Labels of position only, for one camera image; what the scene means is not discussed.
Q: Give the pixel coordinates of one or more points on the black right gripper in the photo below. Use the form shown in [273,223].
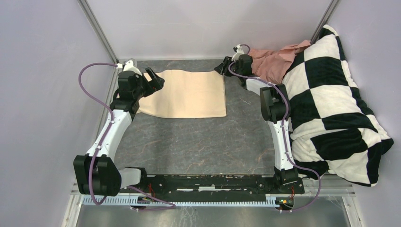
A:
[223,68]

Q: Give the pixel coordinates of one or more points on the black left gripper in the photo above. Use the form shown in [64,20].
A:
[157,82]

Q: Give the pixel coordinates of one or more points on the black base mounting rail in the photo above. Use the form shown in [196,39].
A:
[217,188]

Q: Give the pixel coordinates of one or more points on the beige cloth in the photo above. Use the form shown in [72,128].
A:
[187,95]

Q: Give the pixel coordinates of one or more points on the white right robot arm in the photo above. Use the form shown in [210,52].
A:
[275,110]

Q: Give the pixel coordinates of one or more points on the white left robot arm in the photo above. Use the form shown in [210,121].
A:
[96,172]

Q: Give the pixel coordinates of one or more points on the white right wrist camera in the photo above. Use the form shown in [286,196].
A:
[238,52]

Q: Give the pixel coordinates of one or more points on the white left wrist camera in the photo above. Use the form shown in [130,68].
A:
[129,65]

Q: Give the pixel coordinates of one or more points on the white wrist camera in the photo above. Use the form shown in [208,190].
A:
[129,65]
[238,52]

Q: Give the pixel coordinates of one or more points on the black white checkered pillow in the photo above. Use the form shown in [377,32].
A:
[332,128]

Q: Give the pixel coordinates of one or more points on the pink crumpled cloth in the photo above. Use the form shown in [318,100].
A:
[271,65]

